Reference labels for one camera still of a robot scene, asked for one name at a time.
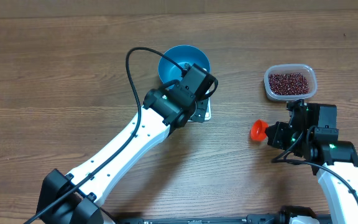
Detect blue plastic bowl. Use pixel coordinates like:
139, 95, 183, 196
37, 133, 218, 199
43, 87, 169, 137
158, 45, 211, 83

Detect red measuring scoop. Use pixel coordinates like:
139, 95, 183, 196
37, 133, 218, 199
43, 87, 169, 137
250, 119, 269, 142

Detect red beans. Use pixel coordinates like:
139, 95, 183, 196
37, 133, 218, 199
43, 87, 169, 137
268, 73, 309, 95

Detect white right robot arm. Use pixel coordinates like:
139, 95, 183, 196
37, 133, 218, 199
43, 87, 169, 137
253, 100, 358, 223

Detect clear plastic food container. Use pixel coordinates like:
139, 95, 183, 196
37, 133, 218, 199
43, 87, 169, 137
264, 63, 318, 101

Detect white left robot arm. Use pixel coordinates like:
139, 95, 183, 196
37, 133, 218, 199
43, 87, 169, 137
29, 84, 212, 224

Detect white digital kitchen scale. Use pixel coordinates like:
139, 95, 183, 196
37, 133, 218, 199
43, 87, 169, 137
188, 98, 212, 123

